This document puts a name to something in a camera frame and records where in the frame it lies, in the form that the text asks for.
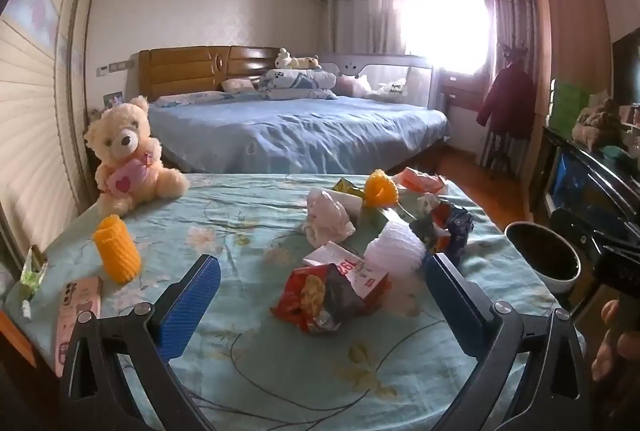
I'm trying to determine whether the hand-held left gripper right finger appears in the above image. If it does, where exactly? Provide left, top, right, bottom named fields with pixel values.
left=424, top=252, right=588, bottom=431

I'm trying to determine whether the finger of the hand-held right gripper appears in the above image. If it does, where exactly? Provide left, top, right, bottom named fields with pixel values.
left=550, top=207, right=640, bottom=257

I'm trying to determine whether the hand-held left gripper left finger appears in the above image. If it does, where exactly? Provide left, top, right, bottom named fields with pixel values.
left=60, top=253, right=223, bottom=431

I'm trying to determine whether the round grey trash bin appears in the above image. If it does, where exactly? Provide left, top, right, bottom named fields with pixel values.
left=504, top=221, right=582, bottom=294

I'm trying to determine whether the blue wrapper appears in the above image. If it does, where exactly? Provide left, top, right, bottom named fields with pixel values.
left=410, top=200, right=475, bottom=262

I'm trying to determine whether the white foam net sleeve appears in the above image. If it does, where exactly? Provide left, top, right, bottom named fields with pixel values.
left=363, top=220, right=427, bottom=274

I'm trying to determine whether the white and red carton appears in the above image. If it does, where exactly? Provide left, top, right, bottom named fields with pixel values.
left=302, top=241, right=391, bottom=302

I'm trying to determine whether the red snack bag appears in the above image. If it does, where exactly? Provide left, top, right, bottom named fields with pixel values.
left=270, top=262, right=383, bottom=334

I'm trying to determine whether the green packet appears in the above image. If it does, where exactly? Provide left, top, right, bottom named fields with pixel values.
left=356, top=205, right=396, bottom=232

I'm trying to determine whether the orange and white package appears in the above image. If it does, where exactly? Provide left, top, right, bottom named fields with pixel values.
left=392, top=167, right=449, bottom=194

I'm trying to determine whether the orange foam net sleeve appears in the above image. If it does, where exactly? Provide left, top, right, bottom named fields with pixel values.
left=93, top=214, right=142, bottom=284
left=363, top=170, right=400, bottom=208

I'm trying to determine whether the small white box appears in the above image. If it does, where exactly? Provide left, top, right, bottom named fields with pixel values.
left=336, top=191, right=365, bottom=218

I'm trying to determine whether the white pink plastic bag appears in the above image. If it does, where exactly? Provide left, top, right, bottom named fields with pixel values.
left=301, top=188, right=357, bottom=248

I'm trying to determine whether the yellow green wrapper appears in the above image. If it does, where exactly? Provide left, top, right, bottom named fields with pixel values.
left=332, top=178, right=366, bottom=199

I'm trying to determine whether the person's right hand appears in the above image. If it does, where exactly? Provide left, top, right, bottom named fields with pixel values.
left=591, top=300, right=640, bottom=382

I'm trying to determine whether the black television cabinet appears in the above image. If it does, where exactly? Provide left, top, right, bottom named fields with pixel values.
left=530, top=126, right=640, bottom=262

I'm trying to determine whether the teal floral bedsheet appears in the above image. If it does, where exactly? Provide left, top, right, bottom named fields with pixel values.
left=5, top=171, right=586, bottom=431

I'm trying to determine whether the brown plush toy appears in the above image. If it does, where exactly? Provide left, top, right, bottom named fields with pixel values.
left=572, top=98, right=626, bottom=147

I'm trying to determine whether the pink phone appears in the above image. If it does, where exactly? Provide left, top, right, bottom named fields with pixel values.
left=54, top=275, right=103, bottom=379

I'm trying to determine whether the green box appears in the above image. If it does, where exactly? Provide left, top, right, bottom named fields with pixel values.
left=550, top=81, right=591, bottom=139

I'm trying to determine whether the dark red coat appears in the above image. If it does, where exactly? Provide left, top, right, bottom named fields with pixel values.
left=476, top=61, right=537, bottom=139

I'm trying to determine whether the green candy wrapper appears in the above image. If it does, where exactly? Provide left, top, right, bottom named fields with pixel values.
left=20, top=245, right=49, bottom=299

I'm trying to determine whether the cream teddy bear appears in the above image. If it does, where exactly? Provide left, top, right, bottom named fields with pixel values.
left=82, top=95, right=191, bottom=218

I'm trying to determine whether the wooden desk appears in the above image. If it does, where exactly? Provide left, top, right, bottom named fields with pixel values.
left=439, top=71, right=488, bottom=112

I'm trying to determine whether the bed with blue sheet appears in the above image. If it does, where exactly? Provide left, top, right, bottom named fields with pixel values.
left=140, top=91, right=451, bottom=174

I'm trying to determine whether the light blue pillow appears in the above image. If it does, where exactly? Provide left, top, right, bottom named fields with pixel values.
left=152, top=91, right=226, bottom=107

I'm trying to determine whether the wooden wardrobe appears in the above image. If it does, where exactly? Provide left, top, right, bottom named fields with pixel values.
left=520, top=0, right=613, bottom=207

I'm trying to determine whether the grey striped curtain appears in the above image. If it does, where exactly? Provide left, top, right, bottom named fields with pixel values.
left=487, top=0, right=538, bottom=62
left=322, top=0, right=411, bottom=57

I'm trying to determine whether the brown wooden headboard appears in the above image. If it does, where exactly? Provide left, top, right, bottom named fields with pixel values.
left=137, top=45, right=281, bottom=102

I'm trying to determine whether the pink plush toy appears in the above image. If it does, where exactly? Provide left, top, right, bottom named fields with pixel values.
left=335, top=75, right=373, bottom=97

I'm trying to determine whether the white sliding closet door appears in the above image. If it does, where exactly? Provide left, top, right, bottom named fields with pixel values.
left=0, top=0, right=111, bottom=262

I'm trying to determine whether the blue patterned pillow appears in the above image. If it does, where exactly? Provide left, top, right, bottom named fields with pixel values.
left=257, top=68, right=338, bottom=101

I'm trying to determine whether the bright window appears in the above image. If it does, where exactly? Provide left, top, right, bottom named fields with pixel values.
left=407, top=0, right=493, bottom=72

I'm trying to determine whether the white plush dog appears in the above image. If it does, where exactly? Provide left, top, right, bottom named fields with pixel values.
left=274, top=48, right=322, bottom=71

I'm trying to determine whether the grey bed guard rail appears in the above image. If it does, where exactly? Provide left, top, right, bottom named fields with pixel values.
left=320, top=52, right=435, bottom=108

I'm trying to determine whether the wall switch panel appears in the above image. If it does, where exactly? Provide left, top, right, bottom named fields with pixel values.
left=97, top=60, right=132, bottom=76

